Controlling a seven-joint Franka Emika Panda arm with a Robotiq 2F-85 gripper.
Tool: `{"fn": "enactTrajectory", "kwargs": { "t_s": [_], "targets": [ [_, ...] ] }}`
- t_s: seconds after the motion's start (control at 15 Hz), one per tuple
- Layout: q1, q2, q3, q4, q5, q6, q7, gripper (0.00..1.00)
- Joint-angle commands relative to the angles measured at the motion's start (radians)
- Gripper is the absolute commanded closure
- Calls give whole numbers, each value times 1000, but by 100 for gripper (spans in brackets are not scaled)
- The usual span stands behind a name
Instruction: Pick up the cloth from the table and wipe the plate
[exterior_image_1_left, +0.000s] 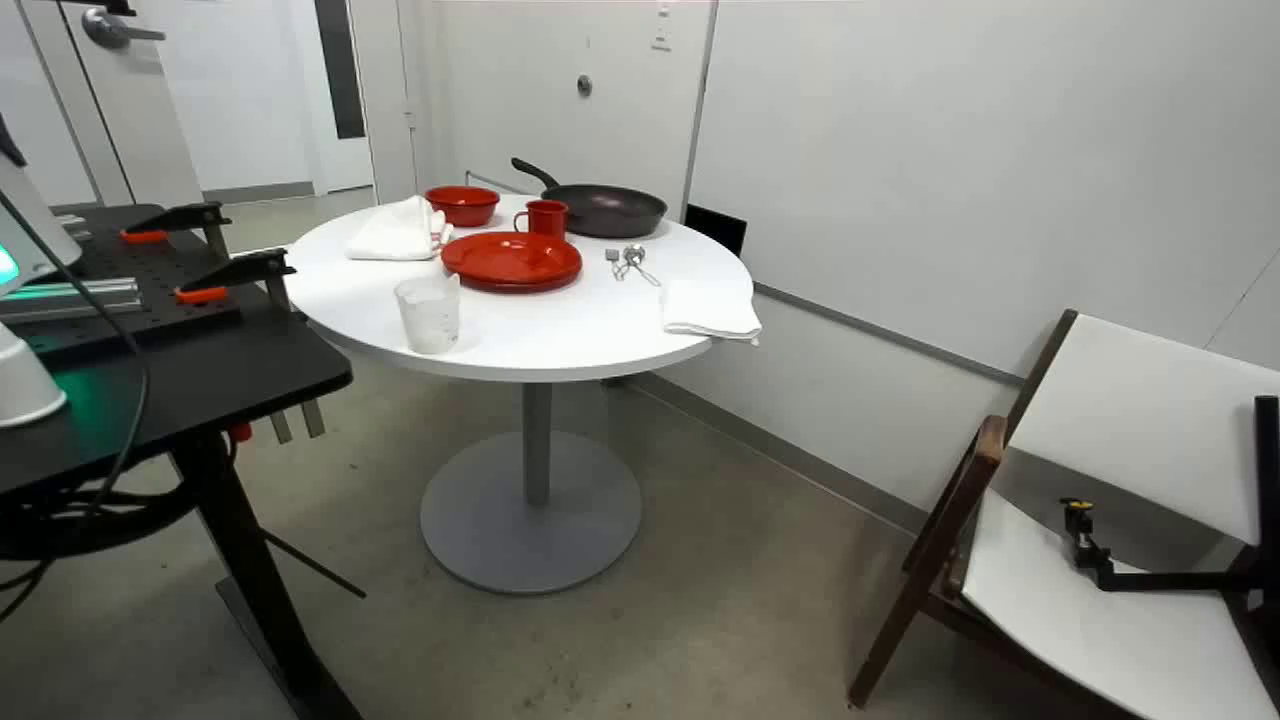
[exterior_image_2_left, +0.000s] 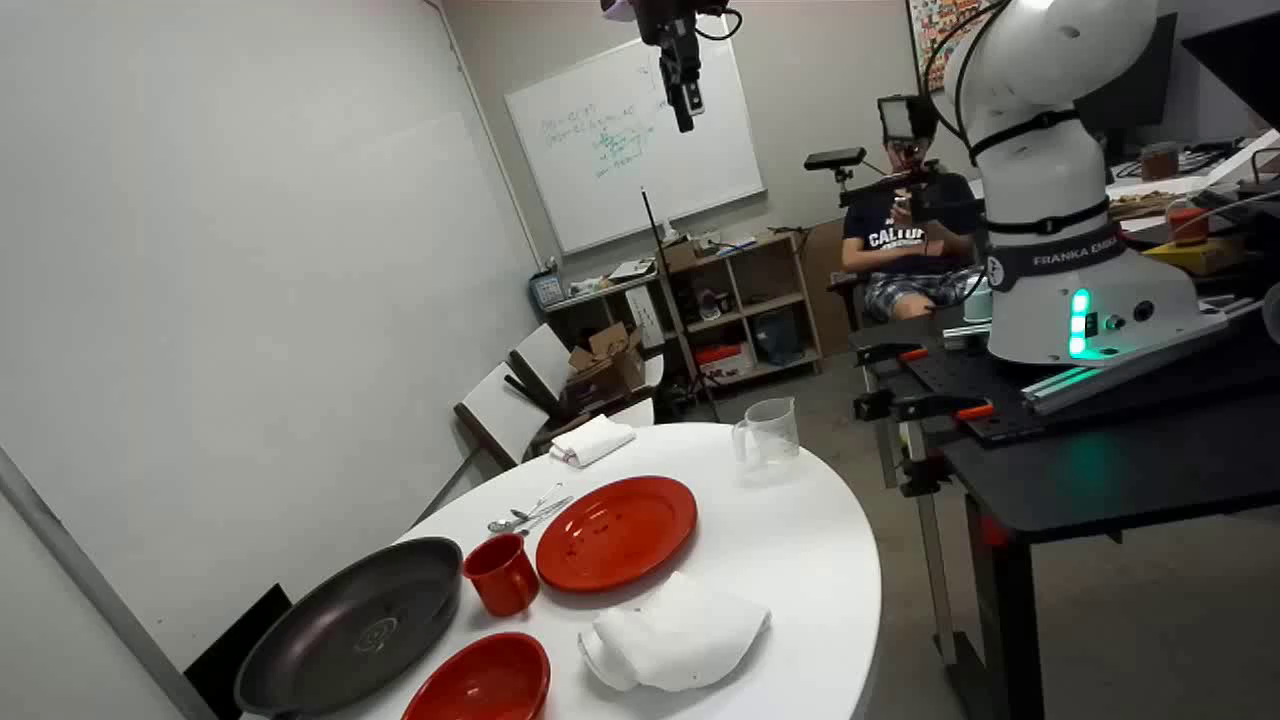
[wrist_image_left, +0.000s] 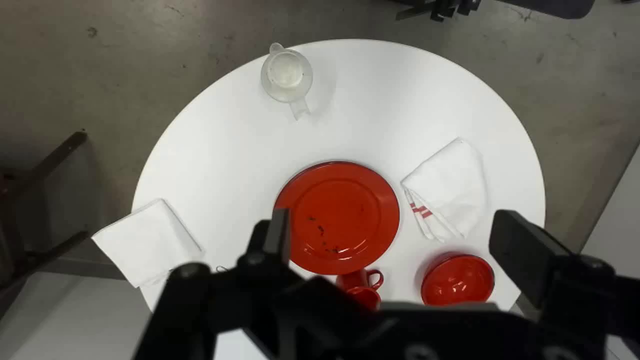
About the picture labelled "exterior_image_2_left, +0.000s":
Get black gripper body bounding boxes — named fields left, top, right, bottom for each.
left=629, top=0, right=714, bottom=55

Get white cloth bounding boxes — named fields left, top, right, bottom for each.
left=573, top=585, right=778, bottom=696

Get red plate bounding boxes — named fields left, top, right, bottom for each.
left=533, top=473, right=702, bottom=598

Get whiteboard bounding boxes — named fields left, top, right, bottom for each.
left=502, top=35, right=774, bottom=261

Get small grey side desk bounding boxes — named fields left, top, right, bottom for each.
left=528, top=261, right=668, bottom=354

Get wooden shelf unit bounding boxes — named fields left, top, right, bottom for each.
left=656, top=227, right=830, bottom=392

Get seated person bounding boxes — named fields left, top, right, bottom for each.
left=842, top=128, right=996, bottom=323

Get cardboard box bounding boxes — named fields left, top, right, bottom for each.
left=565, top=321, right=649, bottom=402

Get black orange bar clamp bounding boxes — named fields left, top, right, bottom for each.
left=856, top=337, right=941, bottom=388
left=854, top=385, right=1006, bottom=446

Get wooden chair white cushions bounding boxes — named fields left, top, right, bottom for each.
left=455, top=321, right=576, bottom=467

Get clear plastic beaker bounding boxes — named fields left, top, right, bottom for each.
left=735, top=392, right=807, bottom=490

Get silver spoon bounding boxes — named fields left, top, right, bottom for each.
left=513, top=484, right=581, bottom=524

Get silver fork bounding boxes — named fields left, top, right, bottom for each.
left=485, top=500, right=573, bottom=540

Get red cup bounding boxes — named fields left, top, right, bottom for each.
left=460, top=532, right=546, bottom=622

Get yellow box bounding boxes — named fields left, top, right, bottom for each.
left=1144, top=238, right=1252, bottom=279

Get black monitor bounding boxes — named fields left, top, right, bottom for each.
left=1176, top=7, right=1280, bottom=132

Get black robot desk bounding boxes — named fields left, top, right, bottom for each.
left=854, top=314, right=1280, bottom=720

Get red bowl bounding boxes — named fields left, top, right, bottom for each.
left=401, top=628, right=556, bottom=720

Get dark frying pan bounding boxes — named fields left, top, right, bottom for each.
left=234, top=537, right=469, bottom=720

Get black camera on stand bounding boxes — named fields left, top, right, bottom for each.
left=802, top=146, right=871, bottom=192

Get wall poster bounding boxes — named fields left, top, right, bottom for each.
left=903, top=0, right=1001, bottom=95

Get aluminium rail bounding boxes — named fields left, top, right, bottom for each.
left=1017, top=296, right=1264, bottom=418

